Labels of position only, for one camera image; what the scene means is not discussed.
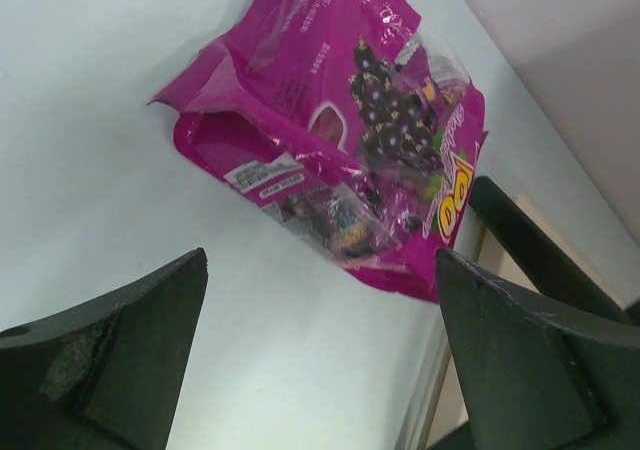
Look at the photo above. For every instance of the beige three-tier shelf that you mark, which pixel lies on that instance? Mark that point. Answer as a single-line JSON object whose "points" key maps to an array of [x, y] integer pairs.
{"points": [[551, 272]]}

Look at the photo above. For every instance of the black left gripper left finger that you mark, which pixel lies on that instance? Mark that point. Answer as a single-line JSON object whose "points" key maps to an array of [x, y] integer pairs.
{"points": [[107, 373]]}

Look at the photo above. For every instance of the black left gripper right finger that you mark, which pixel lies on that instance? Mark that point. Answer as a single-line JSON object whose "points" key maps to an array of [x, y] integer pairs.
{"points": [[535, 373]]}

